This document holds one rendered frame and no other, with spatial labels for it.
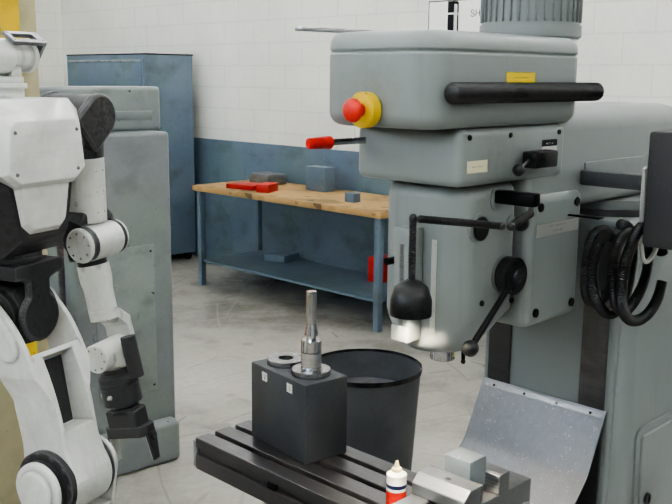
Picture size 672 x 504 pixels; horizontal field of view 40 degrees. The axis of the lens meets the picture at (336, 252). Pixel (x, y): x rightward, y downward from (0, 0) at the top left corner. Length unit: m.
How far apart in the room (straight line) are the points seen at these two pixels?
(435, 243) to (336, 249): 6.31
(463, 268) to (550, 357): 0.52
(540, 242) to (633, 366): 0.41
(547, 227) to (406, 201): 0.29
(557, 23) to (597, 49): 4.54
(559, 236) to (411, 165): 0.38
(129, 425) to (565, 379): 0.98
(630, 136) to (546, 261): 0.40
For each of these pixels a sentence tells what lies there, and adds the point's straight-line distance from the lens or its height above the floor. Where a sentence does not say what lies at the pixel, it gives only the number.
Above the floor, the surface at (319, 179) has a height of 0.98.
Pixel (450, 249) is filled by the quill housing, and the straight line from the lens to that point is 1.65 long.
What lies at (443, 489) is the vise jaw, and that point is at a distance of 1.79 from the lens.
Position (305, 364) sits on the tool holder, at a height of 1.17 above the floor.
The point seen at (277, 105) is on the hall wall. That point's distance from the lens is 8.39.
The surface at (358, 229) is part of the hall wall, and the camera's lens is 7.74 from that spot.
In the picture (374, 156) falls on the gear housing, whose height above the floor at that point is 1.67.
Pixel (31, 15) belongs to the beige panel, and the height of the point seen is 1.99.
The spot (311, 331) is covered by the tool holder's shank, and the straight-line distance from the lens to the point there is 2.08.
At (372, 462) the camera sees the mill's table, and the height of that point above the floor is 0.96.
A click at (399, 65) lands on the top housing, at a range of 1.52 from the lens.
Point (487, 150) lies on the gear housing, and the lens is 1.62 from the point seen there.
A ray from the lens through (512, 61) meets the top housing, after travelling 1.65.
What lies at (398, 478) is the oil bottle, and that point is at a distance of 1.87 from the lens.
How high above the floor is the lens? 1.82
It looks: 11 degrees down
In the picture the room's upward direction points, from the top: 1 degrees clockwise
